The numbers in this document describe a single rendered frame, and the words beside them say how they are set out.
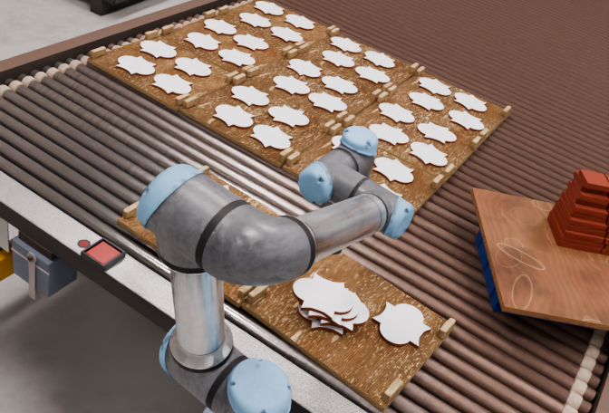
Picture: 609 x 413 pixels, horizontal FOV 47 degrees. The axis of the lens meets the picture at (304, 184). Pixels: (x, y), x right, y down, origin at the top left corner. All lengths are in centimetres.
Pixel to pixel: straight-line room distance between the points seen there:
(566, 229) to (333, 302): 73
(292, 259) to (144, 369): 181
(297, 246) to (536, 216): 127
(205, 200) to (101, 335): 189
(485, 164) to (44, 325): 174
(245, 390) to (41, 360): 158
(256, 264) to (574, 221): 125
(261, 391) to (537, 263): 96
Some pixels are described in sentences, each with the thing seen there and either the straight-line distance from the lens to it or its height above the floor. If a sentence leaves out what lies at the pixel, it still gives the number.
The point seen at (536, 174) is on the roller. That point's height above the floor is 92.
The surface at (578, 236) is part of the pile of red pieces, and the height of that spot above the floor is 108.
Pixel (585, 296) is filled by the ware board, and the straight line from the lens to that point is 197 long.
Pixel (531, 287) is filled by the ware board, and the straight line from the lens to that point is 190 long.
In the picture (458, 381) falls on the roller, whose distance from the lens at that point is 175.
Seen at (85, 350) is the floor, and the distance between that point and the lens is 281.
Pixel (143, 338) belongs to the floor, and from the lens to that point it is 285.
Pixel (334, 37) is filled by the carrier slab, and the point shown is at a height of 95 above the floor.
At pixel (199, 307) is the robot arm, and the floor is 130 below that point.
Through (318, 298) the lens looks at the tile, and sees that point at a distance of 169.
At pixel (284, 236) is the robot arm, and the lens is 99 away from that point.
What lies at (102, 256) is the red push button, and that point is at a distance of 179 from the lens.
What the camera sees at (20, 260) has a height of 78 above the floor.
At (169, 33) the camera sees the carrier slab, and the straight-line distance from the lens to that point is 287.
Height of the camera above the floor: 215
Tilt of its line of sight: 35 degrees down
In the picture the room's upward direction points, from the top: 15 degrees clockwise
